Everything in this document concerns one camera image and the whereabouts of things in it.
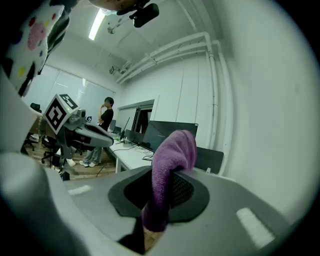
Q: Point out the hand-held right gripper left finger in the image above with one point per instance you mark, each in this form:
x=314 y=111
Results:
x=95 y=200

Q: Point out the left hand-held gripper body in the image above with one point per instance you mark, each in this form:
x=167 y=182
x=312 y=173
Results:
x=56 y=113

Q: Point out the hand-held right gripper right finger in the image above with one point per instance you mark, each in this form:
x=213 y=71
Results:
x=220 y=212

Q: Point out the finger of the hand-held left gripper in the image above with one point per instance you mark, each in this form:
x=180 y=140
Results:
x=96 y=138

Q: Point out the wide black monitor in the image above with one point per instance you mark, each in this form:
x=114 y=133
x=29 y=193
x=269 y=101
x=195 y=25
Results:
x=160 y=132

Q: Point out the purple cloth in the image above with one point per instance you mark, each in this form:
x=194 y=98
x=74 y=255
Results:
x=172 y=155

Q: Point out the small dark monitor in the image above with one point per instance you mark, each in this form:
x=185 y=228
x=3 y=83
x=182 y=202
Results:
x=112 y=125
x=117 y=130

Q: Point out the white window blind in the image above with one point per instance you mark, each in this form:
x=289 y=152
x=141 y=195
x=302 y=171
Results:
x=75 y=85

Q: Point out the dark desk divider panel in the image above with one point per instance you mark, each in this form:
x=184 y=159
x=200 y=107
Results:
x=135 y=137
x=210 y=158

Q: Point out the dark glass doorway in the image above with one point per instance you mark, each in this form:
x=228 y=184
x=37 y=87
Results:
x=145 y=120

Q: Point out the long ceiling light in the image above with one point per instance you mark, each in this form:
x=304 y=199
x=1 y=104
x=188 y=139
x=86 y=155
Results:
x=96 y=25

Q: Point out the person's head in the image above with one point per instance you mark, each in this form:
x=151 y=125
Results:
x=112 y=3

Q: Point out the small white wall box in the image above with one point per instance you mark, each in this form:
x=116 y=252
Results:
x=114 y=70

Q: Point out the black head-mounted camera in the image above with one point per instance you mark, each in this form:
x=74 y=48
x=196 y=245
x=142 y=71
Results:
x=145 y=15

